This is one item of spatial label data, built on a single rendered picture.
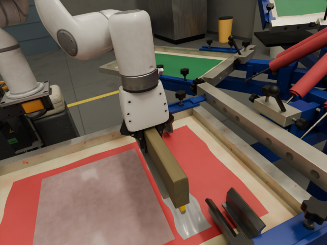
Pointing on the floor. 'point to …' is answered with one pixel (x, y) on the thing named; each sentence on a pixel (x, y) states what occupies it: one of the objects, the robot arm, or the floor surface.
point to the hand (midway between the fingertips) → (150, 140)
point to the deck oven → (178, 20)
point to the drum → (225, 28)
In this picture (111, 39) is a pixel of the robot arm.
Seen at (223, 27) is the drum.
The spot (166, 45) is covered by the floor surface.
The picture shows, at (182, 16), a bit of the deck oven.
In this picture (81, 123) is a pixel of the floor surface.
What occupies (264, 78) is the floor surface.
